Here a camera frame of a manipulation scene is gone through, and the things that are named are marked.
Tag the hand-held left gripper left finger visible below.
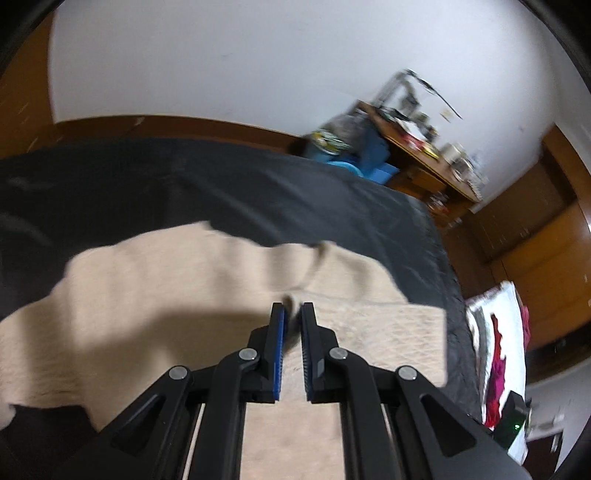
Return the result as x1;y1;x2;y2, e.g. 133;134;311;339
51;303;287;480

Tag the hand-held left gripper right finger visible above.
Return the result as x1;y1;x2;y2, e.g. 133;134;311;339
300;303;534;480

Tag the cream knitted sweater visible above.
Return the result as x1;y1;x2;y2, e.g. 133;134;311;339
0;222;448;480

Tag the red garment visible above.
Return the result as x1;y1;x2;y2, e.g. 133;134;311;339
485;314;509;428

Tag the wooden wardrobe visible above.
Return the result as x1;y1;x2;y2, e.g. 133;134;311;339
462;122;591;352

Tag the black bed cover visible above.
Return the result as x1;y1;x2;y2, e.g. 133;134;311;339
0;137;483;480

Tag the blue plastic chair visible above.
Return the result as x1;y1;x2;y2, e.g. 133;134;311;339
360;129;400;185

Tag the wooden desk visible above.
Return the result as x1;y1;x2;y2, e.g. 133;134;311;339
353;100;483;227

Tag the grey plastic bag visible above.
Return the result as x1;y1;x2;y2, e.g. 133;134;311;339
318;113;365;139

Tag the black desk lamp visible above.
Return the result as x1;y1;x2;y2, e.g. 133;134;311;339
376;69;462;121

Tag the brown wooden door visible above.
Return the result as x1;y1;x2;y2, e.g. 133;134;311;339
0;18;56;158

